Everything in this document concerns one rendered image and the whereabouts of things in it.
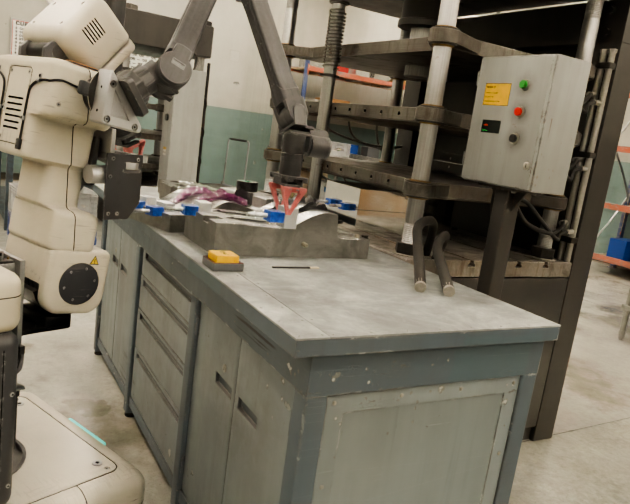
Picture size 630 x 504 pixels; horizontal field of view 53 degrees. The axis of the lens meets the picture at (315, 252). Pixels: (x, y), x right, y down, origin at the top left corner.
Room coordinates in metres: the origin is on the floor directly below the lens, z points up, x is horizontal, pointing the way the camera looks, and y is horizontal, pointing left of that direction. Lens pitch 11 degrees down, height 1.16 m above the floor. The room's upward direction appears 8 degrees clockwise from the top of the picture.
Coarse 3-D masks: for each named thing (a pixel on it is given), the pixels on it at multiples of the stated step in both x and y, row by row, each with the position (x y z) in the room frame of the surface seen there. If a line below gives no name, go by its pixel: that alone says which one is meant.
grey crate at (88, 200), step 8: (16, 184) 4.92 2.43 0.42; (16, 192) 4.69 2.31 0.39; (80, 192) 5.22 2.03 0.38; (88, 192) 5.14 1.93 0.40; (8, 200) 4.87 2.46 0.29; (80, 200) 4.87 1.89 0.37; (88, 200) 4.91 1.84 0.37; (96, 200) 4.95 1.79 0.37; (8, 208) 4.86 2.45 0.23; (80, 208) 4.87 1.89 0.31; (88, 208) 4.91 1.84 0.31; (96, 208) 4.94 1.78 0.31; (96, 216) 4.95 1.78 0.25
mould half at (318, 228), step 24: (192, 216) 1.80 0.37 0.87; (240, 216) 1.82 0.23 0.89; (312, 216) 1.77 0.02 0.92; (336, 216) 1.82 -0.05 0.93; (192, 240) 1.78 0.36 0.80; (216, 240) 1.63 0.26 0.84; (240, 240) 1.67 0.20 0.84; (264, 240) 1.70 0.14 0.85; (288, 240) 1.74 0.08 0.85; (312, 240) 1.78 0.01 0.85; (336, 240) 1.82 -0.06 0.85; (360, 240) 1.86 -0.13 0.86
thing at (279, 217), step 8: (280, 208) 1.61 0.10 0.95; (296, 208) 1.60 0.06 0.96; (256, 216) 1.57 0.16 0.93; (264, 216) 1.58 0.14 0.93; (272, 216) 1.57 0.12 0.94; (280, 216) 1.58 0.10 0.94; (288, 216) 1.59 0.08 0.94; (296, 216) 1.60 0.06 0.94; (280, 224) 1.60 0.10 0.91; (288, 224) 1.59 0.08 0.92
